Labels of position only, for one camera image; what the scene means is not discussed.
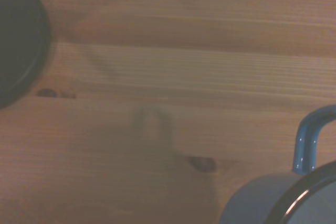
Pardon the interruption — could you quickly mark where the dark round black-rimmed bowl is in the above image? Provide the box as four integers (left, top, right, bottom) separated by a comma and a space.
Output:
0, 0, 52, 111

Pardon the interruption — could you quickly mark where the blue enamel mug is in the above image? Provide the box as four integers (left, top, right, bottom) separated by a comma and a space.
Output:
218, 104, 336, 224

